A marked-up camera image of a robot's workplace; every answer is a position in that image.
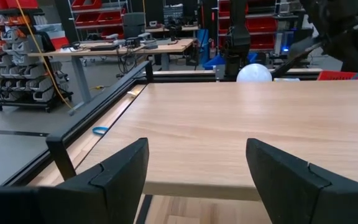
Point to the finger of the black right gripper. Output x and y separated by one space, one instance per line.
303 46

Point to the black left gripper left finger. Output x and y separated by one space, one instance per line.
113 193

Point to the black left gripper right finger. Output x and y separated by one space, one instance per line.
291 193

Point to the wooden riser shelf black legs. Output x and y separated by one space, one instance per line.
228 124

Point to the wooden desk grey legs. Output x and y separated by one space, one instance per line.
166 48

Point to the grey office chair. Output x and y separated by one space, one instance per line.
134 25

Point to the red plastic basket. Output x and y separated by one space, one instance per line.
334 75

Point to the red bin shelf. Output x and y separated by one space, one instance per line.
87 18
259 25

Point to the blue storage bins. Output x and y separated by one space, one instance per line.
211 62

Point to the black laptop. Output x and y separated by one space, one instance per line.
103 48

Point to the grey bin storage rack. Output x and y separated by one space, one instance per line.
20 62

